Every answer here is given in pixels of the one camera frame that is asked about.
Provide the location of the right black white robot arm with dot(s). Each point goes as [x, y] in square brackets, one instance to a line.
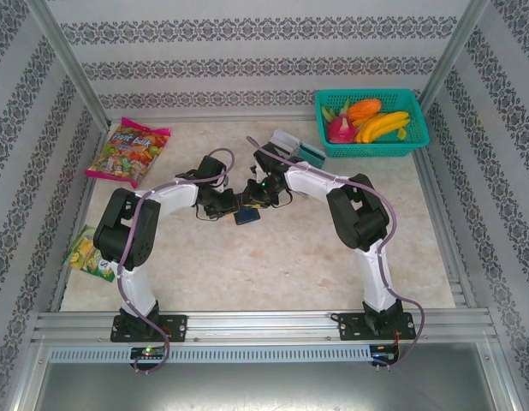
[358, 214]

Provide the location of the grey metal panel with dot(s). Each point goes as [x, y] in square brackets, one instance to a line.
[264, 389]

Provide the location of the pink dragon fruit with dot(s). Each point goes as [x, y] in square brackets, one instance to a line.
[339, 130]

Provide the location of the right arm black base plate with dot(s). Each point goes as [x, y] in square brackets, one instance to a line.
[348, 327]

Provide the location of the pink fruit candy bag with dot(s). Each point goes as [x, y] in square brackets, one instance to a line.
[127, 150]

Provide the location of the aluminium corner post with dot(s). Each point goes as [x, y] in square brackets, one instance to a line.
[71, 64]
[453, 51]

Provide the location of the teal plastic basket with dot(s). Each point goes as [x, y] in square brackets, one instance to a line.
[376, 150]

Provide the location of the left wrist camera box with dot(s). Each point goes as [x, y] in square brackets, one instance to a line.
[221, 185]

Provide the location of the clear acrylic card organizer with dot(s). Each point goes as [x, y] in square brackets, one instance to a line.
[296, 150]

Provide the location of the aluminium side frame rail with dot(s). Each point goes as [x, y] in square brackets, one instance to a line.
[440, 205]
[88, 183]

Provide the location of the teal credit card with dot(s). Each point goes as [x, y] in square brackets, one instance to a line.
[312, 155]

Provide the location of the navy leather card holder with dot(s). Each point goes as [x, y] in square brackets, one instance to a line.
[247, 217]

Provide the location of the yellow banana bunch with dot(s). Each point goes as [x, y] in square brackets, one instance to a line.
[382, 124]

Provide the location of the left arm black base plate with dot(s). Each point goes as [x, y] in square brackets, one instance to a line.
[179, 327]

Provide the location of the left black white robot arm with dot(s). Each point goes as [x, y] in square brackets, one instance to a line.
[123, 240]

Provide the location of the aluminium mounting rail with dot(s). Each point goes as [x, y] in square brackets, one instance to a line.
[264, 327]

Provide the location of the orange mango fruit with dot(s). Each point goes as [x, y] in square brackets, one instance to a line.
[365, 109]

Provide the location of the green Fox's candy bag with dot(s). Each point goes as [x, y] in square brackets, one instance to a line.
[82, 254]

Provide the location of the aluminium rear frame rail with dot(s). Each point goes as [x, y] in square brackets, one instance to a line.
[204, 117]

